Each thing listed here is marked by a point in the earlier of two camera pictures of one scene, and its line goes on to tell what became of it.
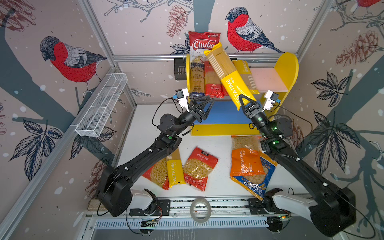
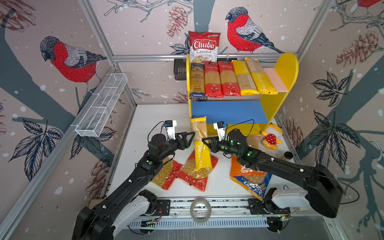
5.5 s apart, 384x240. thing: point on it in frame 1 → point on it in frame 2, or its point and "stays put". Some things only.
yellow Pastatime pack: x=232 y=80 → x=263 y=85
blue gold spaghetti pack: x=197 y=78 stays put
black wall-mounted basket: x=180 y=69 stays put
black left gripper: x=194 y=114 → x=185 y=143
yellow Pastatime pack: x=175 y=173 → x=202 y=160
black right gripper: x=255 y=113 → x=214 y=145
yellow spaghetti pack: x=243 y=68 stays put
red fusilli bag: x=158 y=174 stays put
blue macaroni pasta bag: x=257 y=185 stays put
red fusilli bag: x=198 y=166 stays put
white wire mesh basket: x=91 y=124 stays put
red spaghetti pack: x=213 y=86 stays put
